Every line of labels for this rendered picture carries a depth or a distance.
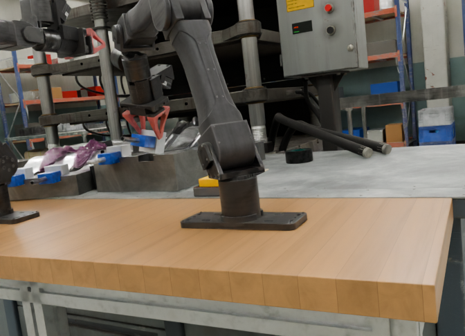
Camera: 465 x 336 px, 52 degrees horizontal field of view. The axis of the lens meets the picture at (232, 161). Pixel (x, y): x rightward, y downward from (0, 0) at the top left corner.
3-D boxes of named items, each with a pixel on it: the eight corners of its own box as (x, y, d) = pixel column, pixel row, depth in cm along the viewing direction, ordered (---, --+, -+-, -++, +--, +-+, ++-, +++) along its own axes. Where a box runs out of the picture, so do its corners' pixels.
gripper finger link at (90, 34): (90, 34, 134) (64, 31, 126) (109, 30, 131) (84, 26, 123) (93, 59, 135) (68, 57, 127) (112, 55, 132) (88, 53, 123)
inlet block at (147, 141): (129, 152, 106) (132, 128, 106) (112, 149, 108) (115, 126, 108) (163, 153, 118) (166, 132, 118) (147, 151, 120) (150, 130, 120)
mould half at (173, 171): (178, 191, 113) (170, 135, 111) (97, 192, 125) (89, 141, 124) (265, 159, 156) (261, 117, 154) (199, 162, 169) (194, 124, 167)
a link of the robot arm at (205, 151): (196, 142, 76) (212, 143, 71) (242, 135, 80) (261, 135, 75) (201, 181, 76) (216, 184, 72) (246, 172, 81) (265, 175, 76)
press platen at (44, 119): (272, 132, 177) (268, 84, 175) (39, 151, 240) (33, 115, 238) (336, 115, 249) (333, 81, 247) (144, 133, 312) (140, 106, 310)
